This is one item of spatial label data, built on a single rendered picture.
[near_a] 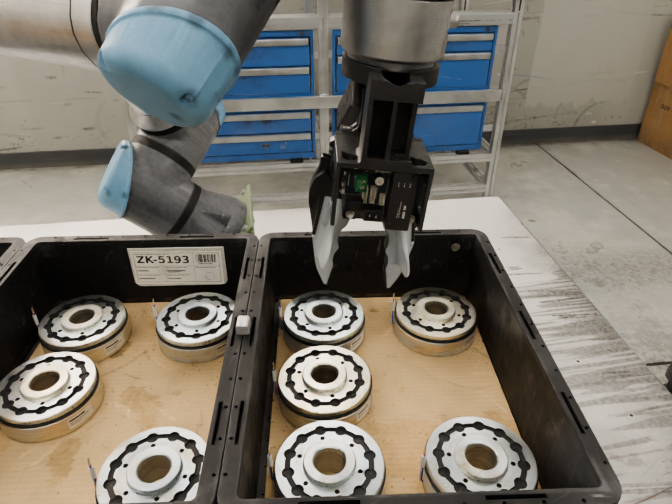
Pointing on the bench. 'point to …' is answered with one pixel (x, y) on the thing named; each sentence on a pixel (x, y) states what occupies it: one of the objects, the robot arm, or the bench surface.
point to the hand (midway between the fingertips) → (357, 269)
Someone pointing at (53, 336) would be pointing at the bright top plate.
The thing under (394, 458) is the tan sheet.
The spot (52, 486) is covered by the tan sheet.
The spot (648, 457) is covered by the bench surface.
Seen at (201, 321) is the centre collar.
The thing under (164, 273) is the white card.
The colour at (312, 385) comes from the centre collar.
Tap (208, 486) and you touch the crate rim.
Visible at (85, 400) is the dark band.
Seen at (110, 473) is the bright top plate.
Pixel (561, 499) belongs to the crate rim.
